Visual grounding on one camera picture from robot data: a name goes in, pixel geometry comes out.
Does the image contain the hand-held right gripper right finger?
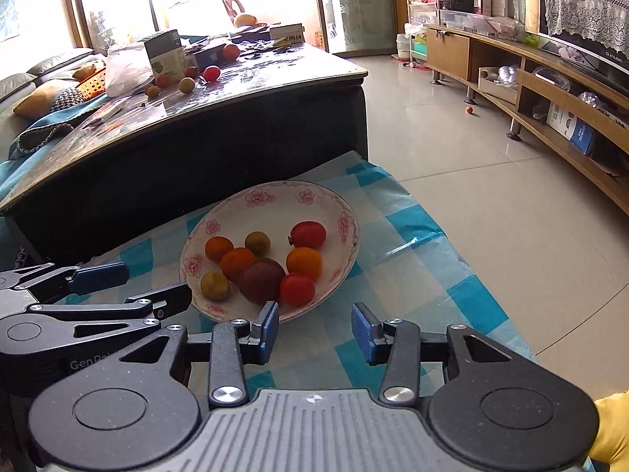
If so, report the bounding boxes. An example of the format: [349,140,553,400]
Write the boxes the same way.
[351,302,530,408]

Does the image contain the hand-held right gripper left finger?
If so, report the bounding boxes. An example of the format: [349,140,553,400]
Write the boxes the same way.
[119,300,281,408]

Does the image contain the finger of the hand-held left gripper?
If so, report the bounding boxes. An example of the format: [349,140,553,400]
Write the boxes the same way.
[0,261,131,302]
[28,284,193,343]

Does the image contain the orange tangerine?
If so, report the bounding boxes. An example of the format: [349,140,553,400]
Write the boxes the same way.
[286,247,324,278]
[204,236,235,263]
[219,248,257,283]

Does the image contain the white floral plate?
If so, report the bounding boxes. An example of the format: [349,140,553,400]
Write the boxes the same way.
[179,181,361,324]

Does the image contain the dark red plum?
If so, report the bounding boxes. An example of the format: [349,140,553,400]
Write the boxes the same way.
[239,257,287,304]

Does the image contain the blue checkered cloth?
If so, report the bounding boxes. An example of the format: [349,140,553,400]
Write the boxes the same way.
[0,150,537,406]

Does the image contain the dark coffee table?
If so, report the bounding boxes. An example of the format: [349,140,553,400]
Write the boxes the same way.
[0,39,369,269]

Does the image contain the knitted dark bag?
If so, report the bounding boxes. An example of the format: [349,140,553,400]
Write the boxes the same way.
[15,122,75,154]

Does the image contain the yellow pillow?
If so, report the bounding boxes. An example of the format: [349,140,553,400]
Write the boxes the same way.
[12,80,67,120]

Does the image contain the orange plastic basket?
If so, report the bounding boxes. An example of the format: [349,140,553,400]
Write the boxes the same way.
[73,65,108,98]

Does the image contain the white plastic bag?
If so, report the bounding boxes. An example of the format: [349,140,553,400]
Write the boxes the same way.
[105,43,154,98]

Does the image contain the grey sofa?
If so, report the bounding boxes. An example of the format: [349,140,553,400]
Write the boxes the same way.
[0,48,101,163]

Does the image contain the grey white carton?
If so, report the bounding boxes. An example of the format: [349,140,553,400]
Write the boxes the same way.
[143,29,188,85]

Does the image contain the person's yellow garment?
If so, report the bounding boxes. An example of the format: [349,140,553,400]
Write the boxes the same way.
[588,390,629,467]

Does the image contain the wooden tv cabinet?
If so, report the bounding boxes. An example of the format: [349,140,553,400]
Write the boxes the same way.
[425,24,629,218]

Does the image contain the blue white box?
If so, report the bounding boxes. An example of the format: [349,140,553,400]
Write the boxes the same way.
[546,102,597,154]

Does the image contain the television with lace cover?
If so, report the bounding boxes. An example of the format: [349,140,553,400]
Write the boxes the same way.
[525,0,629,82]

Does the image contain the white wire shelf rack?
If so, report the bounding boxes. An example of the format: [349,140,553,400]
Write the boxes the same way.
[403,0,444,62]

